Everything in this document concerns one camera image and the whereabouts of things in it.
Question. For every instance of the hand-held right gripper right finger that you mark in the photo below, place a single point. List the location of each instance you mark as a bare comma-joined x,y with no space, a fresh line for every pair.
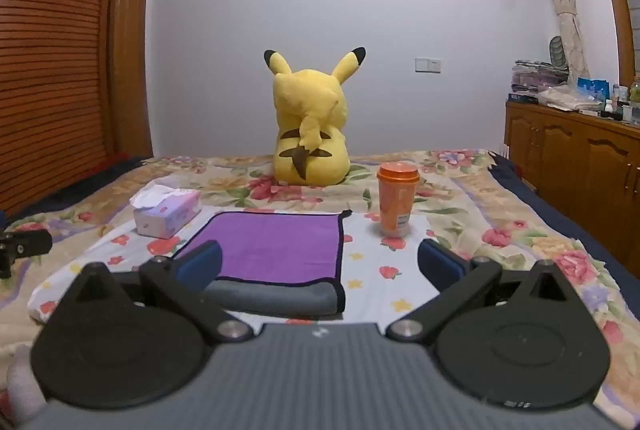
440,260

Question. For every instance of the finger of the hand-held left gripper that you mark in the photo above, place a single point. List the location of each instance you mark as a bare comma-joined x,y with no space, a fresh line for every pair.
25,244

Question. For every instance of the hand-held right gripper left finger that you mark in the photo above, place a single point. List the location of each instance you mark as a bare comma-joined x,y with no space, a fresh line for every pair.
202,262

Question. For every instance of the purple and grey towel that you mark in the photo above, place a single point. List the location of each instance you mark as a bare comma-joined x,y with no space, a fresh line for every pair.
270,245

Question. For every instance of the white flower print mat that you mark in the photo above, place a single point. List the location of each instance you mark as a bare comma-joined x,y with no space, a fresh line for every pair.
380,255

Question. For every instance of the white and purple tissue box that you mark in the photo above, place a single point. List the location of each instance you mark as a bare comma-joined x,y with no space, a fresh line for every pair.
167,212

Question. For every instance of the orange lidded cup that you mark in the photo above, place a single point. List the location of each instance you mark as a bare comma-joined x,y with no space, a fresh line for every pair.
396,200

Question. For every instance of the floral bed blanket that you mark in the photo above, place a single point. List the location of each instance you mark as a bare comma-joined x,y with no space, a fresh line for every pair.
505,190

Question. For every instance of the dark blue bed sheet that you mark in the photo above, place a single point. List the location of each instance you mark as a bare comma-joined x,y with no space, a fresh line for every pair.
560,225

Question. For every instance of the white fuzzy cloth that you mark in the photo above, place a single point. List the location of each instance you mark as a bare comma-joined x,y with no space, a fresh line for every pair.
20,385

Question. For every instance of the wooden cabinet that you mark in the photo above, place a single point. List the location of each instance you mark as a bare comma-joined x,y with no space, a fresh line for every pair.
570,160

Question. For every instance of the dark flat box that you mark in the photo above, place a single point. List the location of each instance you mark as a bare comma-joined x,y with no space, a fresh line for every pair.
522,99

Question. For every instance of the wooden louvered wardrobe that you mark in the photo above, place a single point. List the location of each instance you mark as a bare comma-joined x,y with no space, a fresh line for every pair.
50,60

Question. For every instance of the yellow plush toy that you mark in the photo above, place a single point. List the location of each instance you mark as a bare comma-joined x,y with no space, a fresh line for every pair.
310,110

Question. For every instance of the beige folded cloth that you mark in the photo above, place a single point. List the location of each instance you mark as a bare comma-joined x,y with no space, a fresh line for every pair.
565,98

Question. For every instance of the stack of folded cloths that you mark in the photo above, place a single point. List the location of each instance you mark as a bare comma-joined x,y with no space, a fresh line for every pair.
537,78

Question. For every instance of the wooden door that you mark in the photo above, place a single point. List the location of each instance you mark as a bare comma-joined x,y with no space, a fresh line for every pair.
127,60

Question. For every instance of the small white bottle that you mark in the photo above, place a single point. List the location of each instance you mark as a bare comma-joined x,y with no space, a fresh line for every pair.
608,106

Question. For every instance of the blue box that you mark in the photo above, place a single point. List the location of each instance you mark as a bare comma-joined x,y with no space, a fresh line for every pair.
593,88

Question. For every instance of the dark oval fan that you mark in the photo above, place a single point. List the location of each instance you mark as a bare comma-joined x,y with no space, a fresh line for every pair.
556,51

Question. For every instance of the green bottle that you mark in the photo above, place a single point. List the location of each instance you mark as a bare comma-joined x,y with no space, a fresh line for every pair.
635,98

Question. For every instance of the white wall switch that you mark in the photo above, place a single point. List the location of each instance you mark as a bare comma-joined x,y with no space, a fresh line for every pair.
428,65

